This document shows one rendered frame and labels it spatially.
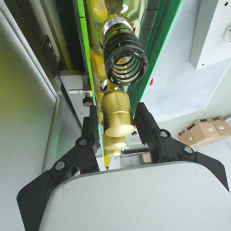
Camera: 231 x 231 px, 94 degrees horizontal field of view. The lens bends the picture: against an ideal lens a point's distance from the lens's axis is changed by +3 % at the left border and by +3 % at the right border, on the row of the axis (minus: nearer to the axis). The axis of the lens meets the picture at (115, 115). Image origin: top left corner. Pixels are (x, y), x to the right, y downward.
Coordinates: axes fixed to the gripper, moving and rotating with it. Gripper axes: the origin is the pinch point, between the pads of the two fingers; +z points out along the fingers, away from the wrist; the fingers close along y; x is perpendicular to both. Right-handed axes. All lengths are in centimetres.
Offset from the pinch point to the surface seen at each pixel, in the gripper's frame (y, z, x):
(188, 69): 46, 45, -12
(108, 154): -1.0, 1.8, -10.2
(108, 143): -1.1, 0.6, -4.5
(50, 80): -12.1, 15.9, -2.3
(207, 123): 289, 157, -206
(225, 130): 324, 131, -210
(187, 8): 28.9, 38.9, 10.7
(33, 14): -16.2, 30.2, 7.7
